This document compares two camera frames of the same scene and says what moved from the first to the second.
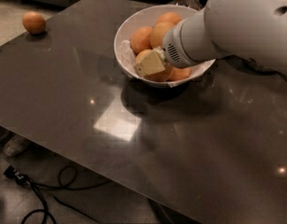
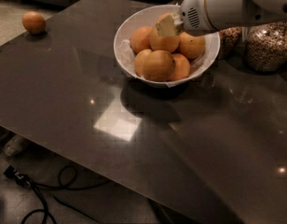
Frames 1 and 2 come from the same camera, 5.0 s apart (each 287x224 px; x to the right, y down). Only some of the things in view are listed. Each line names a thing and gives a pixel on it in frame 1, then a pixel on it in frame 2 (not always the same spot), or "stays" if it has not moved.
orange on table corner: x=34 y=22 stays
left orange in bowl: x=140 y=39 stays
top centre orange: x=157 y=33 stays
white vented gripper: x=170 y=48 → x=194 y=15
